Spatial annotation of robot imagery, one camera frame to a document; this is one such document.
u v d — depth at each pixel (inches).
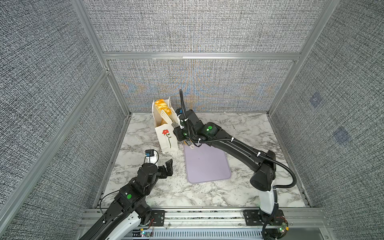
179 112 26.6
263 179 20.7
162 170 25.5
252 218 28.8
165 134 33.7
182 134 26.5
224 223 28.8
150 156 24.3
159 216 29.0
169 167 26.1
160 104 30.7
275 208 23.4
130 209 19.0
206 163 36.3
